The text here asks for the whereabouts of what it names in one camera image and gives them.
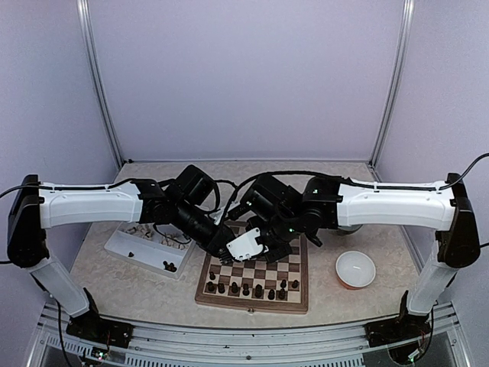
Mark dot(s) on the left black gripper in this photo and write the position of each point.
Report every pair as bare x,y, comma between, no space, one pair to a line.
215,245

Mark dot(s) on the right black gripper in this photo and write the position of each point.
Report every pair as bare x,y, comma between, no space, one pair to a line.
276,255

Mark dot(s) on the wooden chess board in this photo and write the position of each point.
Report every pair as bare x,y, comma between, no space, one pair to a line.
258,271

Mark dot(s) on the dark chess queen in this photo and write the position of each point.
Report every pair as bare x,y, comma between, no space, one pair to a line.
281,294

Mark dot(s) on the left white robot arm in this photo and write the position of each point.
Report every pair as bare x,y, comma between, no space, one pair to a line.
40,206

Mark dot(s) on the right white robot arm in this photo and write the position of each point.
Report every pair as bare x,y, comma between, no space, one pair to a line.
335,202

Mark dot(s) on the pile of white chess pieces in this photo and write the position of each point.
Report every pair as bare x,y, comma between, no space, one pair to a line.
148,232

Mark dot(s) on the pile of dark chess pieces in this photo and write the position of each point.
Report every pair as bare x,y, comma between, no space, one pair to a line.
152,261

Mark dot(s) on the white divided plastic tray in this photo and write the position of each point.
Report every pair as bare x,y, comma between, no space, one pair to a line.
121,243

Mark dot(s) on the clear glass bowl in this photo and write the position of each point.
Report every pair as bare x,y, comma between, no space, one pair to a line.
347,230

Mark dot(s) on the white orange ceramic bowl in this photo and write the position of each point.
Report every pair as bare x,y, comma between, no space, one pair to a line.
355,270

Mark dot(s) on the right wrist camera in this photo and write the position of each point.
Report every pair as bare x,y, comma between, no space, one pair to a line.
246,246

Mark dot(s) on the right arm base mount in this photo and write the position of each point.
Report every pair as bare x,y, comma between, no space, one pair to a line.
394,330

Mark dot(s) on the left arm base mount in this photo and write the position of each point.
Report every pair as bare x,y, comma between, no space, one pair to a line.
102,331

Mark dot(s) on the front aluminium rail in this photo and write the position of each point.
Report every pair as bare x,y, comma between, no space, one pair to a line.
159,344

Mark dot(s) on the left aluminium frame post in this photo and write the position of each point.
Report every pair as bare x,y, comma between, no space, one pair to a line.
95,72

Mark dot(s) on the aluminium frame post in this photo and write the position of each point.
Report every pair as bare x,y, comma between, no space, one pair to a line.
95,72
395,81

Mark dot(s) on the right aluminium frame post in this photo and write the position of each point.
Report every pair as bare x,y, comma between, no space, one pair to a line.
395,81

